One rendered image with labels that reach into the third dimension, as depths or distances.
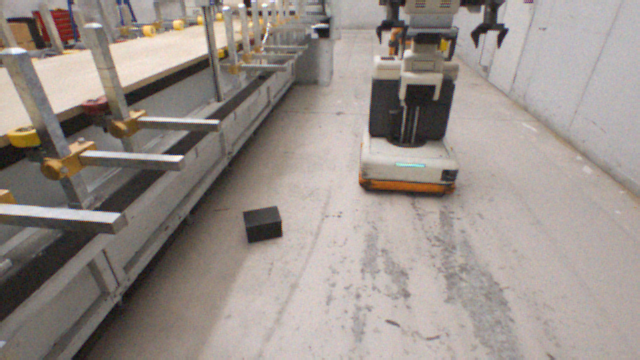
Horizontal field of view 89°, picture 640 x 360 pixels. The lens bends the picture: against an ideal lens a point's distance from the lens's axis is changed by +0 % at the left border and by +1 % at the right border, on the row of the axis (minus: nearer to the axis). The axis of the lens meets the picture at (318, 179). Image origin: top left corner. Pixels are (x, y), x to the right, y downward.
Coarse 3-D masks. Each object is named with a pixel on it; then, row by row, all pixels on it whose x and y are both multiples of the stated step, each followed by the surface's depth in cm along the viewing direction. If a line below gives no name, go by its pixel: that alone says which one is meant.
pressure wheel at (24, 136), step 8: (16, 128) 85; (24, 128) 84; (32, 128) 86; (16, 136) 82; (24, 136) 82; (32, 136) 83; (16, 144) 83; (24, 144) 83; (32, 144) 84; (40, 144) 88
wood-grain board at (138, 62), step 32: (192, 32) 277; (224, 32) 276; (64, 64) 161; (128, 64) 160; (160, 64) 160; (192, 64) 173; (0, 96) 113; (64, 96) 113; (96, 96) 113; (0, 128) 87
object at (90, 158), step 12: (36, 156) 87; (84, 156) 85; (96, 156) 85; (108, 156) 84; (120, 156) 84; (132, 156) 84; (144, 156) 84; (156, 156) 84; (168, 156) 84; (180, 156) 84; (144, 168) 84; (156, 168) 84; (168, 168) 83; (180, 168) 83
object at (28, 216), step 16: (0, 208) 65; (16, 208) 65; (32, 208) 65; (48, 208) 65; (0, 224) 65; (16, 224) 64; (32, 224) 64; (48, 224) 63; (64, 224) 62; (80, 224) 62; (96, 224) 61; (112, 224) 61
